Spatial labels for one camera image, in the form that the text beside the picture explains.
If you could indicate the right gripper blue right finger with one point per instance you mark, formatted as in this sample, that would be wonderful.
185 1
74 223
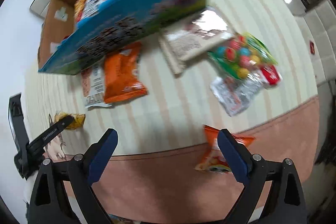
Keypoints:
249 170

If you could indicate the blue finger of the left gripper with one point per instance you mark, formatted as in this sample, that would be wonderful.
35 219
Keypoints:
37 145

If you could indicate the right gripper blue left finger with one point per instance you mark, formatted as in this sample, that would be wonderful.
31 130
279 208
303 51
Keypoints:
85 170

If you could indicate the green bubble gum candy bag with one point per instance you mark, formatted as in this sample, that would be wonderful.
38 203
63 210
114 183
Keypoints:
241 56

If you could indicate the red silver snack packet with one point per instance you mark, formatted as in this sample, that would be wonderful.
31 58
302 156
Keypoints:
269 76

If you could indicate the orange chip bag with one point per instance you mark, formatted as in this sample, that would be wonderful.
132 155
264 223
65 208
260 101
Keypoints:
212 159

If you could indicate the white brown snack packet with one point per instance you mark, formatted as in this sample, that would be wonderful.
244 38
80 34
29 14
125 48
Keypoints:
93 86

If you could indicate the orange snack packet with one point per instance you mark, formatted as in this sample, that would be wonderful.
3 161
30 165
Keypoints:
121 74

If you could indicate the beige biscuit box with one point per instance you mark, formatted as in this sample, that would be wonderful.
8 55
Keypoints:
176 66
197 33

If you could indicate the small red box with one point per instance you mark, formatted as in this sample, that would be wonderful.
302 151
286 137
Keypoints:
312 47

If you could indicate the blue milk carton box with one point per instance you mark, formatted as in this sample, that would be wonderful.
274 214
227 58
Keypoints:
67 47

